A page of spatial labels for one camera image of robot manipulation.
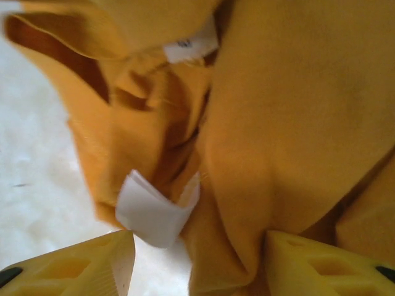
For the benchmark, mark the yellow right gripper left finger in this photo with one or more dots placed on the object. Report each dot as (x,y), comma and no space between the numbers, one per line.
(71,271)

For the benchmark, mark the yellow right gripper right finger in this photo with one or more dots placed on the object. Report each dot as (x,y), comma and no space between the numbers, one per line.
(324,271)

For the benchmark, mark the orange t-shirt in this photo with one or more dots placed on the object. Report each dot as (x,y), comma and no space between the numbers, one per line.
(293,123)

